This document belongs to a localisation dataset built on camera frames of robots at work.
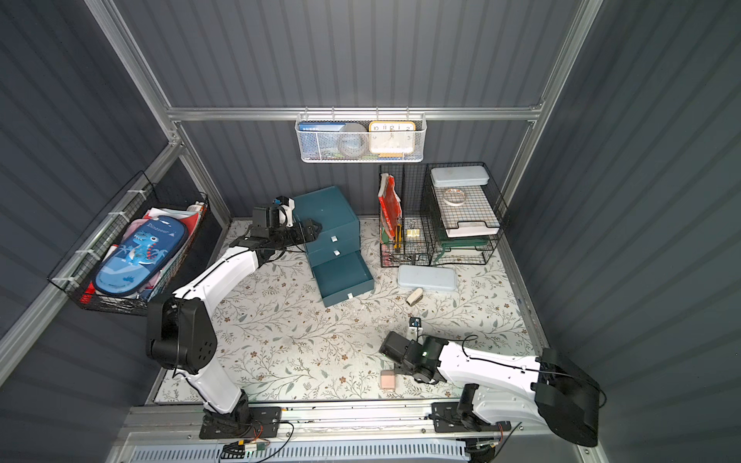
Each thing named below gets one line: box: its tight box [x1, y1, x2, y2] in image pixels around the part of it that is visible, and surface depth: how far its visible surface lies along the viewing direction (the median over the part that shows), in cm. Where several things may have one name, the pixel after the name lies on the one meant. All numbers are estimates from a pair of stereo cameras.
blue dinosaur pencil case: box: [94, 215, 189, 297], surface depth 67 cm
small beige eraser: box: [406, 287, 424, 307], surface depth 96 cm
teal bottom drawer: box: [311, 249, 376, 308], surface depth 98 cm
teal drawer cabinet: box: [292, 186, 375, 295], surface depth 96 cm
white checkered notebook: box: [435, 184, 501, 239], surface depth 98 cm
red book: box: [378, 172, 403, 240], surface depth 110 cm
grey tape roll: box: [336, 122, 370, 159], surface depth 90 cm
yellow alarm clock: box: [368, 120, 416, 159], surface depth 90 cm
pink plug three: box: [380, 369, 396, 390], surface depth 80 cm
